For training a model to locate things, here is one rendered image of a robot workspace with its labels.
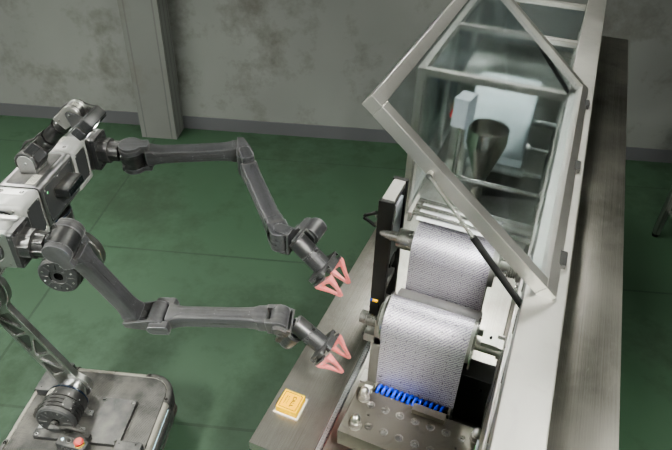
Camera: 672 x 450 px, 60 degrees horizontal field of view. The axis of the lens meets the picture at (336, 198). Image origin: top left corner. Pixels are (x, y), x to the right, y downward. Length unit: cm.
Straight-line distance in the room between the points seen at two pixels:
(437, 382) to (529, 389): 68
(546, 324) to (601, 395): 27
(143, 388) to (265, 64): 284
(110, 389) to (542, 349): 217
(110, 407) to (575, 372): 202
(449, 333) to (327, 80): 345
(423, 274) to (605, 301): 51
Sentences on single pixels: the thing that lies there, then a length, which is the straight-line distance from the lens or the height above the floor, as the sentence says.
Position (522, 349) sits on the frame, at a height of 165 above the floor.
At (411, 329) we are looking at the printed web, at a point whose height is 128.
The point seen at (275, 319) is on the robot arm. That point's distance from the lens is 176.
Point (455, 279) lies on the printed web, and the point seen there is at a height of 130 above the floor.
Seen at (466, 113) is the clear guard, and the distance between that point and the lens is 139.
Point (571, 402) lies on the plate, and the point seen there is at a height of 144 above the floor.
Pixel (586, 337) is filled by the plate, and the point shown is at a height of 144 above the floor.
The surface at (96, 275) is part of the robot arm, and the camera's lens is 179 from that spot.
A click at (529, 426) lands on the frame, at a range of 106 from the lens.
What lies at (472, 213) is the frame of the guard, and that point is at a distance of 118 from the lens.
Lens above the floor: 249
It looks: 35 degrees down
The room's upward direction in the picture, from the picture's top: 2 degrees clockwise
